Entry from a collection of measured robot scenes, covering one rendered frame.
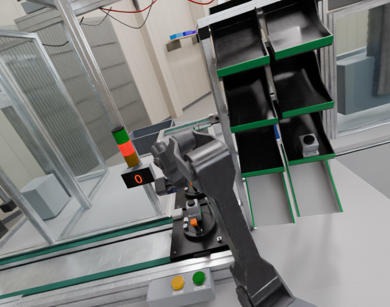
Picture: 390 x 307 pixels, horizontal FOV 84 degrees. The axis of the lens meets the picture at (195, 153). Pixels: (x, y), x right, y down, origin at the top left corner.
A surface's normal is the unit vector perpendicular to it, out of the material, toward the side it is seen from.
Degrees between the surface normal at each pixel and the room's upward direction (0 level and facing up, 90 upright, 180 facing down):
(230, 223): 76
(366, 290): 0
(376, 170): 90
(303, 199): 45
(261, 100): 25
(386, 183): 90
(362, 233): 0
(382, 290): 0
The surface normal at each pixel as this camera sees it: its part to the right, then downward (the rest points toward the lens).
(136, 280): -0.29, -0.87
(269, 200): -0.30, -0.28
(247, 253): 0.36, 0.04
